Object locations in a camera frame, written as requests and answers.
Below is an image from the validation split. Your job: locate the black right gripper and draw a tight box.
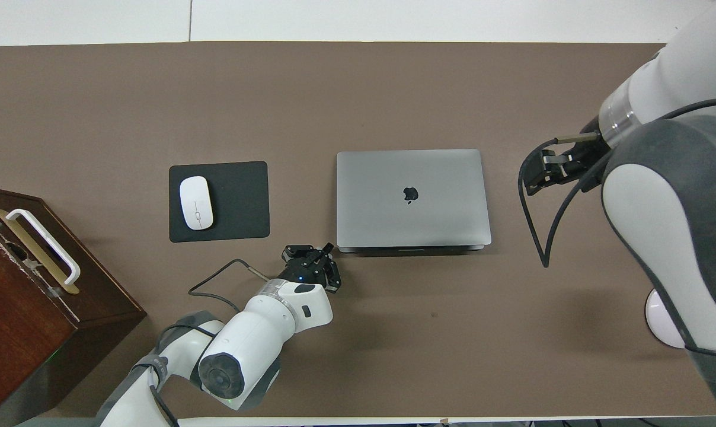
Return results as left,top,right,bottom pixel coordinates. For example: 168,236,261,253
524,117,608,196

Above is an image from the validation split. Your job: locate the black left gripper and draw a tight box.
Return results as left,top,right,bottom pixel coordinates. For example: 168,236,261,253
278,242,342,294

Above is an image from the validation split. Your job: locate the silver laptop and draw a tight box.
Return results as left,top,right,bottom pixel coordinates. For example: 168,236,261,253
335,149,493,257

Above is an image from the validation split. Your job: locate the black mouse pad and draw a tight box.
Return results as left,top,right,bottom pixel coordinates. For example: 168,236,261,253
168,161,271,243

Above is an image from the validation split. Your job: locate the white computer mouse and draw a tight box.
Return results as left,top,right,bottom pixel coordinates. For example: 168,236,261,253
179,176,214,231

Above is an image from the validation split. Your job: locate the brown table mat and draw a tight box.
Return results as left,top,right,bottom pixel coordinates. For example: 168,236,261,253
0,42,716,419

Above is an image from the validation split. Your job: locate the dark brown wooden box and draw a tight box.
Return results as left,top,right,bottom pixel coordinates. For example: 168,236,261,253
0,185,148,427

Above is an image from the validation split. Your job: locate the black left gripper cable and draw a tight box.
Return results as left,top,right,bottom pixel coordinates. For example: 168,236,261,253
188,259,273,312

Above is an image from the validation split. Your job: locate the white box handle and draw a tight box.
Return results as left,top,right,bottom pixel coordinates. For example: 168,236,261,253
5,208,81,286

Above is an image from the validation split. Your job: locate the brass handle plate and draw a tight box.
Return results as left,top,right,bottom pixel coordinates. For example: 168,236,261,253
0,209,80,295

